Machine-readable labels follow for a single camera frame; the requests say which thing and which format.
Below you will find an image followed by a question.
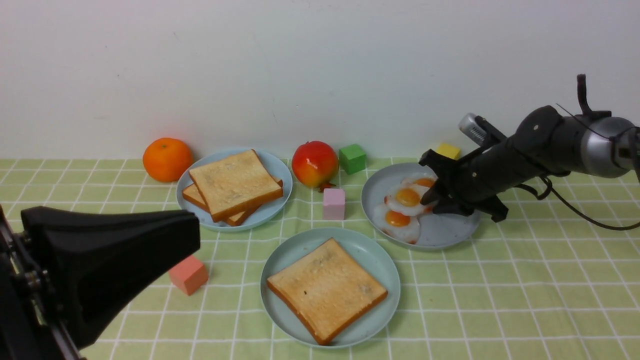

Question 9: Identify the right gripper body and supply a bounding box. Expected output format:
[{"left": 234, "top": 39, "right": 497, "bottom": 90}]
[{"left": 418, "top": 140, "right": 543, "bottom": 223}]

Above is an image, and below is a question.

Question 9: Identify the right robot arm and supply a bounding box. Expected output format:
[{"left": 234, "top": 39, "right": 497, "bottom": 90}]
[{"left": 419, "top": 74, "right": 639, "bottom": 223}]

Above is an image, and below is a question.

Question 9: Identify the orange fruit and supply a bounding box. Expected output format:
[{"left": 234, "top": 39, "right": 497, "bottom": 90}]
[{"left": 142, "top": 137, "right": 195, "bottom": 183}]

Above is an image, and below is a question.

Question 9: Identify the light green center plate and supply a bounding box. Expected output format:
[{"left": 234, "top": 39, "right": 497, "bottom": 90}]
[{"left": 260, "top": 227, "right": 402, "bottom": 349}]

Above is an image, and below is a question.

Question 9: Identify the red yellow apple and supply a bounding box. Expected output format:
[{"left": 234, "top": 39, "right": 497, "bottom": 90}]
[{"left": 291, "top": 140, "right": 339, "bottom": 193}]

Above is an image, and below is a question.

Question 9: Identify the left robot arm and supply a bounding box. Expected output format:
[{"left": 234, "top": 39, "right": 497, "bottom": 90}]
[{"left": 0, "top": 206, "right": 201, "bottom": 360}]

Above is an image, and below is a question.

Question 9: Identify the fried egg front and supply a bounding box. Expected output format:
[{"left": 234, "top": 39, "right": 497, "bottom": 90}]
[{"left": 372, "top": 203, "right": 421, "bottom": 245}]

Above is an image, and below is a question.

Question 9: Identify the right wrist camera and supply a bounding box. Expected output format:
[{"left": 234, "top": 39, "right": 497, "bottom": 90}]
[{"left": 458, "top": 112, "right": 507, "bottom": 148}]

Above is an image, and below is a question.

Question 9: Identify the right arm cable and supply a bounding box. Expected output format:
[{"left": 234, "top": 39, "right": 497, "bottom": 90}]
[{"left": 515, "top": 175, "right": 640, "bottom": 232}]

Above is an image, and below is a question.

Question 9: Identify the fried egg back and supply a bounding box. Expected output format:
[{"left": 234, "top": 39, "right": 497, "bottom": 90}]
[{"left": 401, "top": 172, "right": 438, "bottom": 189}]

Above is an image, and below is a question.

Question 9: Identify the grey egg plate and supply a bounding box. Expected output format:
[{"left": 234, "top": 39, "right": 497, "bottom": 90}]
[{"left": 360, "top": 162, "right": 481, "bottom": 251}]

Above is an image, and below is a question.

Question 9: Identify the green cube block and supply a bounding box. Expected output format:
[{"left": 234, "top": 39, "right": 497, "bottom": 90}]
[{"left": 338, "top": 143, "right": 367, "bottom": 175}]

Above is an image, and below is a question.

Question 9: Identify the fried egg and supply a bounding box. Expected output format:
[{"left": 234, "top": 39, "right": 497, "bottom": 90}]
[
  {"left": 383, "top": 183, "right": 435, "bottom": 217},
  {"left": 401, "top": 172, "right": 438, "bottom": 189},
  {"left": 372, "top": 203, "right": 421, "bottom": 245}
]

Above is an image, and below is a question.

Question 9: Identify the light blue bread plate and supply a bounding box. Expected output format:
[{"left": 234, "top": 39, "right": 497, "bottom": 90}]
[{"left": 176, "top": 148, "right": 293, "bottom": 232}]

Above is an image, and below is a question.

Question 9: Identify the green checkered tablecloth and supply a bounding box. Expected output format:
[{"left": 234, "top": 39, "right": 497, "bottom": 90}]
[{"left": 0, "top": 157, "right": 640, "bottom": 360}]

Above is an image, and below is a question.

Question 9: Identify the toast slice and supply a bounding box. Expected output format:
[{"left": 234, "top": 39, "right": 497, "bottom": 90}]
[
  {"left": 176, "top": 177, "right": 292, "bottom": 232},
  {"left": 188, "top": 149, "right": 284, "bottom": 223},
  {"left": 266, "top": 237, "right": 389, "bottom": 346}
]

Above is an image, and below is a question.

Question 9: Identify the pink lilac cube block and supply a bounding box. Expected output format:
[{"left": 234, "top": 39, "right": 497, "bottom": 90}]
[{"left": 322, "top": 187, "right": 346, "bottom": 221}]

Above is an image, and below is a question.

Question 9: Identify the salmon cube block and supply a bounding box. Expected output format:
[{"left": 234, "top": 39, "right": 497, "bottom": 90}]
[{"left": 168, "top": 255, "right": 210, "bottom": 296}]

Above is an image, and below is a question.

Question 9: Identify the yellow cube block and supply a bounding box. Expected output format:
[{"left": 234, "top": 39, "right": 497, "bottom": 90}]
[{"left": 435, "top": 143, "right": 462, "bottom": 160}]

